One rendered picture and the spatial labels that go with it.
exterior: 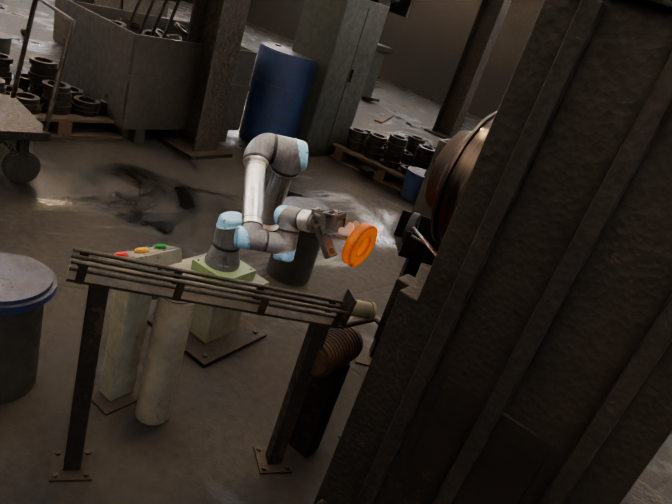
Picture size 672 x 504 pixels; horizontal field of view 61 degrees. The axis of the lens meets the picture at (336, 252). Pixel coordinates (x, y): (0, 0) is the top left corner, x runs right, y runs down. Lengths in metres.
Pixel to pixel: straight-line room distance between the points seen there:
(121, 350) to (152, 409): 0.23
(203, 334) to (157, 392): 0.54
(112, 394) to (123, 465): 0.29
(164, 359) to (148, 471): 0.36
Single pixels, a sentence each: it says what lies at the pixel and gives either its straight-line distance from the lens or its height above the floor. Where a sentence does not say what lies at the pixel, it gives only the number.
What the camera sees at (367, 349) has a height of 0.01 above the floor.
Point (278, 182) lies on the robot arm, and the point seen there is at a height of 0.80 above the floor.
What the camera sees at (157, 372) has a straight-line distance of 2.05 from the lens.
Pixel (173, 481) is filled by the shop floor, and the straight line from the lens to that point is 2.05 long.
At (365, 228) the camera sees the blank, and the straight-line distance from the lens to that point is 1.82.
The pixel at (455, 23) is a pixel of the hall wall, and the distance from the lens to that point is 13.06.
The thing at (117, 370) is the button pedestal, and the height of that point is 0.15.
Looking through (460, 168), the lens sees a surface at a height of 1.18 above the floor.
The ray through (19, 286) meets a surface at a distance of 2.05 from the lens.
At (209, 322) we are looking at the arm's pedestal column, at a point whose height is 0.13.
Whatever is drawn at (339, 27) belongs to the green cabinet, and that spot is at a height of 1.22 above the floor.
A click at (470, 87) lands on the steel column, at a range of 8.87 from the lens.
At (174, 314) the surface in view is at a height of 0.48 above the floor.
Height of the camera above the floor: 1.54
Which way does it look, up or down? 24 degrees down
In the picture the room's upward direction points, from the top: 19 degrees clockwise
